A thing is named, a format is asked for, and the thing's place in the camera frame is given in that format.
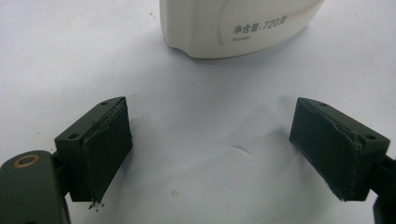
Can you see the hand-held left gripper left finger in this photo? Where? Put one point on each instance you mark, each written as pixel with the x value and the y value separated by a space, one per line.
pixel 99 152

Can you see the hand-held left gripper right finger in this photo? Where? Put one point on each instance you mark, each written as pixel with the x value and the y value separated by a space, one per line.
pixel 333 149

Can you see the white bottle with blue pump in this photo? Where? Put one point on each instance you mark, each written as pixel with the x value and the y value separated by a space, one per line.
pixel 224 28

